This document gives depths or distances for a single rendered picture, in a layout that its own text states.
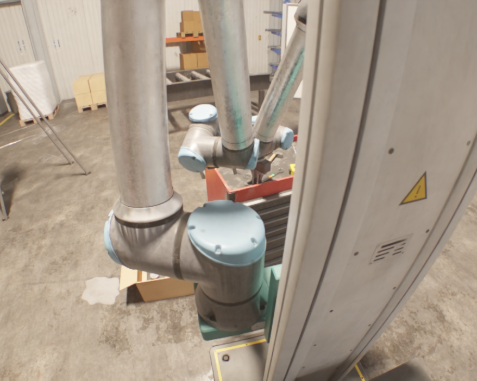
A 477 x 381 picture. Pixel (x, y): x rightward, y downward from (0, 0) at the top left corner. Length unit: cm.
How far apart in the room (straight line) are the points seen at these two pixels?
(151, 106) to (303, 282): 37
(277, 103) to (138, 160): 52
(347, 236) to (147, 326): 170
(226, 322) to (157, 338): 126
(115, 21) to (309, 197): 39
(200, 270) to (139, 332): 144
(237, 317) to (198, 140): 48
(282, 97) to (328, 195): 59
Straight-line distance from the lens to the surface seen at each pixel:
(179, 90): 408
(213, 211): 52
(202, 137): 78
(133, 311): 201
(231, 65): 54
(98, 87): 698
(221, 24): 50
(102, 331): 202
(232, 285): 52
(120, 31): 46
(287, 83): 81
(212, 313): 65
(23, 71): 724
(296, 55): 78
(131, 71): 45
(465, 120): 40
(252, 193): 127
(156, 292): 193
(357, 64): 24
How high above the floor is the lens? 164
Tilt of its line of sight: 33 degrees down
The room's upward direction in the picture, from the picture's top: 1 degrees clockwise
